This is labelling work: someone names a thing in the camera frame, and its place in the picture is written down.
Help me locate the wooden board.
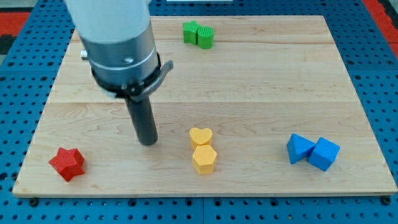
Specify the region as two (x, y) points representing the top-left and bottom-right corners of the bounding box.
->
(12, 16), (397, 198)

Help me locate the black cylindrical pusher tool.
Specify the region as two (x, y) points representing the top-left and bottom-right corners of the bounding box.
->
(125, 98), (158, 146)

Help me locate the yellow heart block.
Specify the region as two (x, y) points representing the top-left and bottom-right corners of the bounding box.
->
(189, 128), (213, 151)

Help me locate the red star block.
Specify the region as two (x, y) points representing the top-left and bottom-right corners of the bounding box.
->
(49, 147), (85, 182)

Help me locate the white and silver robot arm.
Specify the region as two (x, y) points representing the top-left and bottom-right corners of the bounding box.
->
(65, 0), (174, 102)

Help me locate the green star block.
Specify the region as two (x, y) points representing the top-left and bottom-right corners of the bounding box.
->
(183, 21), (201, 45)

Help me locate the blue cube block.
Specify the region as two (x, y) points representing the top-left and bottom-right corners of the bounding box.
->
(307, 138), (340, 171)

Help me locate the green circle block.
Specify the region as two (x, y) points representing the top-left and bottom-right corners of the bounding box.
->
(197, 26), (215, 49)

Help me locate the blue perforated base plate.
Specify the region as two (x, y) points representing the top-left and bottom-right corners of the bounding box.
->
(1, 0), (397, 223)

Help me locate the blue triangle block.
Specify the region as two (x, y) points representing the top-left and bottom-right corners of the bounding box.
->
(287, 134), (315, 164)

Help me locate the yellow hexagon block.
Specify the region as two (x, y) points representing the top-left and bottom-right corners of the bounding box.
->
(192, 145), (218, 175)

